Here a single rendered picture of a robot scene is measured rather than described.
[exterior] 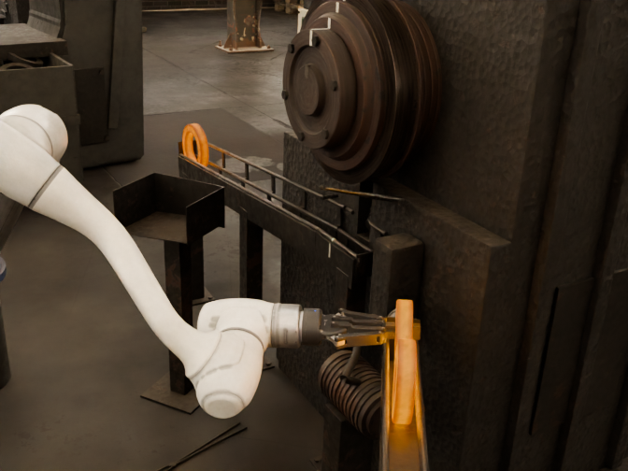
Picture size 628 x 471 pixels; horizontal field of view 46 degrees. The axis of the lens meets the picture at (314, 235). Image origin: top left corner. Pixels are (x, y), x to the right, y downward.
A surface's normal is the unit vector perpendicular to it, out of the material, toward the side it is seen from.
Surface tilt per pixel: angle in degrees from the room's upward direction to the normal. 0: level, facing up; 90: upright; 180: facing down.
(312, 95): 90
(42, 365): 0
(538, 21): 90
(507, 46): 90
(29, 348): 0
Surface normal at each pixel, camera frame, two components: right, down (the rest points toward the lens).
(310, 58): -0.87, 0.17
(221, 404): 0.02, 0.62
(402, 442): 0.05, -0.95
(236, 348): 0.52, -0.69
